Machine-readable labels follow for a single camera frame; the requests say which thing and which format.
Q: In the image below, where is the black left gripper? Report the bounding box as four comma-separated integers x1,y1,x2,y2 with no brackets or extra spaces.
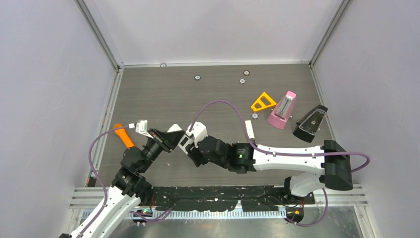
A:
139,128,185,173

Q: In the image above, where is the white remote control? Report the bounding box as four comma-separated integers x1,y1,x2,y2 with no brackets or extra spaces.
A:
167,123,185,133

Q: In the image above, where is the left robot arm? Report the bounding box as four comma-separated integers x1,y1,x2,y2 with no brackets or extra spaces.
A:
60,124,185,238

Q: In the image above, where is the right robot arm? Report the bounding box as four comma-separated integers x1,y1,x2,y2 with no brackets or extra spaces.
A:
178,136,353,204

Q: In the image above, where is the slim white black remote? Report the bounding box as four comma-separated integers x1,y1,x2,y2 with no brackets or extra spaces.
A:
244,120,255,143

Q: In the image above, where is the pink metronome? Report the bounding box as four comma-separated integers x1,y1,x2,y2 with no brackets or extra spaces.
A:
267,91,297,129

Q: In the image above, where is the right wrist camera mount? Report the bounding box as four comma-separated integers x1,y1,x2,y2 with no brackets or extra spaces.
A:
186,122,208,148

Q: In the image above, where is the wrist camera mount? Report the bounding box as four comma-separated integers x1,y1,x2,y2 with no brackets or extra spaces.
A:
128,119,153,138
186,122,208,148

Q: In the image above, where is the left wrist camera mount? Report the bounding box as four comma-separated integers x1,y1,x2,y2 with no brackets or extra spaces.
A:
128,119,153,138

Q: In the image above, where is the orange handle tool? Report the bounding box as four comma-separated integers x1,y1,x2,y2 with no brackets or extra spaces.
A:
113,123,135,148

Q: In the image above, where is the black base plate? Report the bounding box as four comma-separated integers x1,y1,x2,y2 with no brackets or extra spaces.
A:
148,185,315,212

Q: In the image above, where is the yellow triangular plastic frame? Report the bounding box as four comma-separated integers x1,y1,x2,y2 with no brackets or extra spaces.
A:
251,92,277,113

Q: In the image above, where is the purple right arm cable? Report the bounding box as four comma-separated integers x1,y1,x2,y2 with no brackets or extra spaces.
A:
188,100,371,228

